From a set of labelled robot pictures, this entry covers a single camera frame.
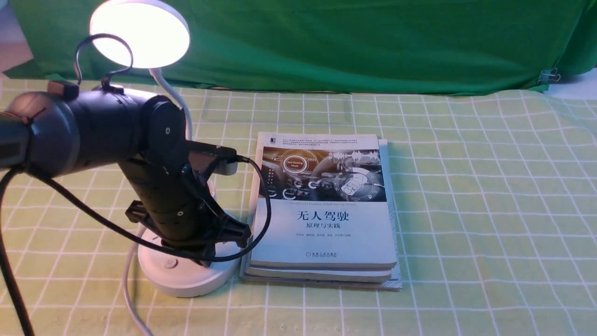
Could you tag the green checkered tablecloth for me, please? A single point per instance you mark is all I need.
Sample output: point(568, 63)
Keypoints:
point(496, 217)

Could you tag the middle book under top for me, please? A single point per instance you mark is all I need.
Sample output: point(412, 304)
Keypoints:
point(326, 274)

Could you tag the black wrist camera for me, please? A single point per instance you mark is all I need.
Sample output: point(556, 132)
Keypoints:
point(207, 159)

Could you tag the metal binder clip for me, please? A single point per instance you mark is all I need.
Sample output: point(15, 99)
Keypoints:
point(549, 76)

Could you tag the top white paperback book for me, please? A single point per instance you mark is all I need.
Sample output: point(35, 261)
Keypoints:
point(322, 228)

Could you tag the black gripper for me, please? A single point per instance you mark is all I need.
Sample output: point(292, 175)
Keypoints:
point(178, 206)

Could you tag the white desk lamp with base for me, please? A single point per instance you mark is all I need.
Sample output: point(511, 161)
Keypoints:
point(150, 35)

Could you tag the bottom thin book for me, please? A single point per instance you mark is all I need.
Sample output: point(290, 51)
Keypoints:
point(394, 261)

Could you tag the green backdrop cloth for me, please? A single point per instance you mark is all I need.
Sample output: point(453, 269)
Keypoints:
point(459, 47)

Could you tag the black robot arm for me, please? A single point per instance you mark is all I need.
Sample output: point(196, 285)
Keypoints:
point(63, 131)

